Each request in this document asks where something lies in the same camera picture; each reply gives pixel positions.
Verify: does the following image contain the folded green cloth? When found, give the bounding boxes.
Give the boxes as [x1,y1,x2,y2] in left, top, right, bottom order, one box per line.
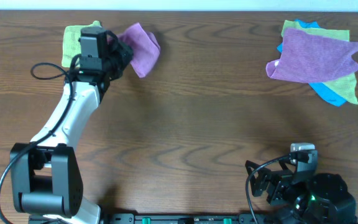
[62,21,101,68]

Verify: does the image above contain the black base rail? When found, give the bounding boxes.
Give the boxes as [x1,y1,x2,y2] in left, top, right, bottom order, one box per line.
[28,212,276,224]

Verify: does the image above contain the blue cloth in pile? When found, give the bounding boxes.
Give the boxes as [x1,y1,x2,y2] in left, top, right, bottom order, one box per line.
[277,19,348,108]

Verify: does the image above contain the purple cloth in pile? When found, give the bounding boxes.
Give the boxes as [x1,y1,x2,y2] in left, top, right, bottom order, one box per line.
[265,28,358,83]

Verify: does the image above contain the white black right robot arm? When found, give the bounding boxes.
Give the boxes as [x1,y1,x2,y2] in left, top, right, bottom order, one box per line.
[245,158,358,224]

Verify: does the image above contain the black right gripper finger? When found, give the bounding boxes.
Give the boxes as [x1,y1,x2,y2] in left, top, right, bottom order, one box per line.
[245,160,278,179]
[249,172,269,197]

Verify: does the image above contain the purple microfiber cloth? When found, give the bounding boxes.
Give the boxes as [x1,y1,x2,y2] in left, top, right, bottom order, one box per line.
[118,23,160,78]

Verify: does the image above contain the green cloth in pile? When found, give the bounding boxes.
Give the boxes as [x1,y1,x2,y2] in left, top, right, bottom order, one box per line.
[280,19,358,106]

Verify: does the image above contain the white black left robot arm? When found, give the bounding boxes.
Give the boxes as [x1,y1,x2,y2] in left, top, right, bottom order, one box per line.
[2,27,133,223]

